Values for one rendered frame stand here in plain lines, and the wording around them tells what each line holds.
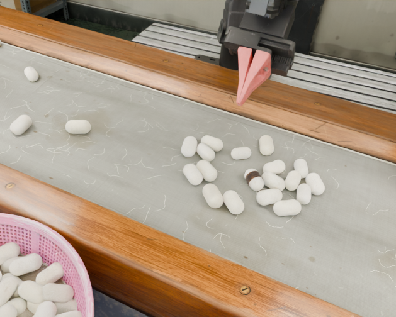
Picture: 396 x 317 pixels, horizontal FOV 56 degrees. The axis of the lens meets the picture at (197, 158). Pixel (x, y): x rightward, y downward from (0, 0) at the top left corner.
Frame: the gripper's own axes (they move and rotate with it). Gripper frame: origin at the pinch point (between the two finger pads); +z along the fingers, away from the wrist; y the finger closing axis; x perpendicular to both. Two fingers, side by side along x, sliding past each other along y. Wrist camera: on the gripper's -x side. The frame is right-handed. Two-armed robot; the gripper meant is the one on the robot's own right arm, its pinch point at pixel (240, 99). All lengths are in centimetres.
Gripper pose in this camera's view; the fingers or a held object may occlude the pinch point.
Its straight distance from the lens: 56.1
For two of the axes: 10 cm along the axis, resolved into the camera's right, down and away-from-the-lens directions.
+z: -3.6, 9.2, -1.3
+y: 9.1, 3.2, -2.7
